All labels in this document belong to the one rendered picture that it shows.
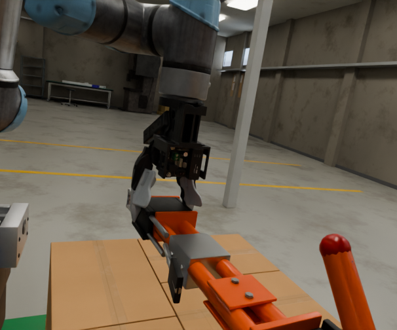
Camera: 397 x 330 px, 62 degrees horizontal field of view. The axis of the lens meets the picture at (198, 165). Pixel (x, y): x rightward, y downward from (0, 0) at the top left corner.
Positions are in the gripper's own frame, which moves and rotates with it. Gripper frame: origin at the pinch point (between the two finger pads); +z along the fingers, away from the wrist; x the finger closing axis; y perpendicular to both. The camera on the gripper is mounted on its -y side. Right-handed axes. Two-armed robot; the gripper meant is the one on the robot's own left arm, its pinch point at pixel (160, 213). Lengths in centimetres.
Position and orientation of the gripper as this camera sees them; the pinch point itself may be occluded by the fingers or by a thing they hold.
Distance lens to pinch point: 59.0
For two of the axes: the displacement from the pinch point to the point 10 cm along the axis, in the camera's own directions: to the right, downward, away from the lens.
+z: -1.6, 9.6, 2.2
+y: 4.4, 2.7, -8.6
